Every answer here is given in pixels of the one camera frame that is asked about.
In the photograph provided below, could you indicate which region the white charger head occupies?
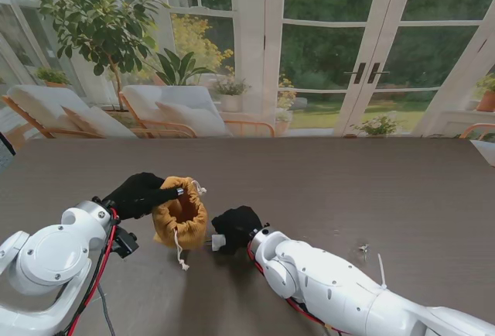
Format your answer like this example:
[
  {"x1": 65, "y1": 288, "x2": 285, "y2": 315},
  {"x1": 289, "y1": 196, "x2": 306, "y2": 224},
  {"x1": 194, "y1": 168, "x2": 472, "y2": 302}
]
[{"x1": 204, "y1": 234, "x2": 227, "y2": 254}]

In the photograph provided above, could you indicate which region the mustard yellow drawstring bag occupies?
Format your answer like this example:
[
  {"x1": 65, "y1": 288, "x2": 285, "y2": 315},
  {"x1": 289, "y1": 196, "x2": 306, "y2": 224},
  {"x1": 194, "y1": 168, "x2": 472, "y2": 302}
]
[{"x1": 151, "y1": 176, "x2": 209, "y2": 271}]

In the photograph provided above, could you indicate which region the red right arm wire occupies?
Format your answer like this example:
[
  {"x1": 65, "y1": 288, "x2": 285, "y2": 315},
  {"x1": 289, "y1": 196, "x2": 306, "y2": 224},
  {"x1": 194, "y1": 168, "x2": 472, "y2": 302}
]
[{"x1": 247, "y1": 242, "x2": 341, "y2": 336}]

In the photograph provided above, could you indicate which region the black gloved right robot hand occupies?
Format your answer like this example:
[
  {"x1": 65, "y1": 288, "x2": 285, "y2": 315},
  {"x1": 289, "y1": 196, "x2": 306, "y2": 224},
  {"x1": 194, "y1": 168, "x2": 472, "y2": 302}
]
[{"x1": 211, "y1": 205, "x2": 264, "y2": 255}]

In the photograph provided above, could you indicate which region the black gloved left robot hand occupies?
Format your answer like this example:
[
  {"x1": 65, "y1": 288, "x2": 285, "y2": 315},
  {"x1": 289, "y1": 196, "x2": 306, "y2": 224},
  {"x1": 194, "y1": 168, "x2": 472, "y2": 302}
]
[{"x1": 101, "y1": 172, "x2": 185, "y2": 221}]

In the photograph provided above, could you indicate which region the printed sunroom backdrop banner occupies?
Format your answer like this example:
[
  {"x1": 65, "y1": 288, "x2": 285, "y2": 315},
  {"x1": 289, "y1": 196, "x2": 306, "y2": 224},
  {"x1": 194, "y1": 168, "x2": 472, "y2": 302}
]
[{"x1": 0, "y1": 0, "x2": 495, "y2": 140}]

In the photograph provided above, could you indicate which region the white paper sheet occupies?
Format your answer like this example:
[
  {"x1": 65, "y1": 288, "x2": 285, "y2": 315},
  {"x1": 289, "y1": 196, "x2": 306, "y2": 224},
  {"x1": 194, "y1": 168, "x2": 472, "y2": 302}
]
[{"x1": 469, "y1": 139, "x2": 495, "y2": 166}]

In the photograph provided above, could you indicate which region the grey braided cable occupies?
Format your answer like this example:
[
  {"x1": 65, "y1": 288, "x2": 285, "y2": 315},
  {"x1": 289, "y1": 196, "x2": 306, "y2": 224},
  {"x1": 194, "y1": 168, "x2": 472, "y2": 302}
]
[{"x1": 97, "y1": 283, "x2": 116, "y2": 336}]

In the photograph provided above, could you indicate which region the red arm wire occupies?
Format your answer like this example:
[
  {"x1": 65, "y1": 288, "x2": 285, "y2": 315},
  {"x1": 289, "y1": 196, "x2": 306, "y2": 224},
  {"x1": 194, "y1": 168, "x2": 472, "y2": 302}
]
[
  {"x1": 247, "y1": 242, "x2": 341, "y2": 336},
  {"x1": 57, "y1": 207, "x2": 121, "y2": 336}
]

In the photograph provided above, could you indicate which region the red left arm wire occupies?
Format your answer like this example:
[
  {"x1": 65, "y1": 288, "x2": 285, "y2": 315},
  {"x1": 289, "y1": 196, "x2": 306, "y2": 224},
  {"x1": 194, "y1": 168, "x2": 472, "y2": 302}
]
[{"x1": 57, "y1": 207, "x2": 121, "y2": 336}]

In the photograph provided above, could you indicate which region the white zip tie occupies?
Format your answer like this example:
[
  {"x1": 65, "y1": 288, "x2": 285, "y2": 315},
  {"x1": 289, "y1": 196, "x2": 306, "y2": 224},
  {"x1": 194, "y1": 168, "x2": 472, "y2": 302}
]
[{"x1": 377, "y1": 253, "x2": 388, "y2": 293}]

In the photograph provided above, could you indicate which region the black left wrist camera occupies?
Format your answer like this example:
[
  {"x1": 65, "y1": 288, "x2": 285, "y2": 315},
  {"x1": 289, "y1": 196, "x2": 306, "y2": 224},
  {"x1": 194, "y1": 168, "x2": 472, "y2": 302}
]
[{"x1": 111, "y1": 227, "x2": 140, "y2": 259}]

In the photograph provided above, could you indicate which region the black edge object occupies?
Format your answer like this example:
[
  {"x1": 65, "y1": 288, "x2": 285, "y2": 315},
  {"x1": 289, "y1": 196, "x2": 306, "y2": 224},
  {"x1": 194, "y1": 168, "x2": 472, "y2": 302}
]
[{"x1": 0, "y1": 130, "x2": 17, "y2": 158}]

